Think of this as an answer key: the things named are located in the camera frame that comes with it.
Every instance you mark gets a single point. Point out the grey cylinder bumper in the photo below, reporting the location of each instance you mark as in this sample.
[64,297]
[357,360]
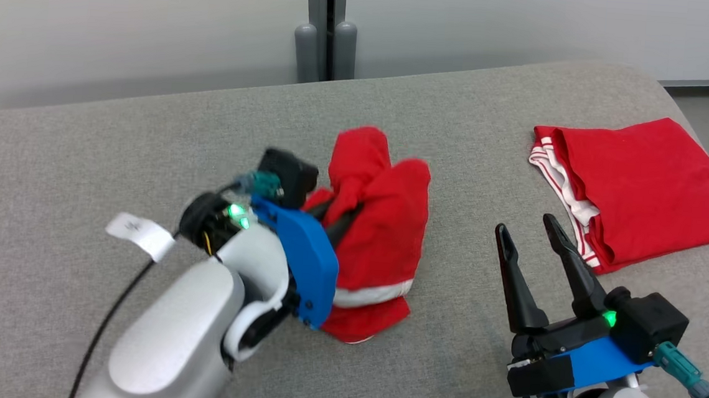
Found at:
[306,55]
[344,51]

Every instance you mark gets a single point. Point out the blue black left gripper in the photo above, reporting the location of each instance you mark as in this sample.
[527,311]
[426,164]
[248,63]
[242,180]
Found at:
[312,265]

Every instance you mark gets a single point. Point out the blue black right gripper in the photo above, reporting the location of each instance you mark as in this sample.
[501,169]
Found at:
[567,364]

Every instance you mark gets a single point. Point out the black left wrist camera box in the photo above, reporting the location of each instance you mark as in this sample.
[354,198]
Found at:
[287,175]

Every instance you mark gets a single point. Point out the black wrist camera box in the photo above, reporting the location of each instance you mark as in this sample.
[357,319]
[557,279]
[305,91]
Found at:
[287,175]
[651,326]

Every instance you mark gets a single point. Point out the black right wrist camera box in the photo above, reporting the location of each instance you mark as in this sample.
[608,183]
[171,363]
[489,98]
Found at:
[651,326]

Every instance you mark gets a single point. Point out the grey partition post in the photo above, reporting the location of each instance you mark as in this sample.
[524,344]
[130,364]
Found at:
[325,16]

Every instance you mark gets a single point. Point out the red basketball jersey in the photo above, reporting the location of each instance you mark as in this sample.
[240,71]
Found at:
[655,189]

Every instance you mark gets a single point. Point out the red shorts with white stripe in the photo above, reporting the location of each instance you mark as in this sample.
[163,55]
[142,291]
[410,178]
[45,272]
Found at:
[384,226]

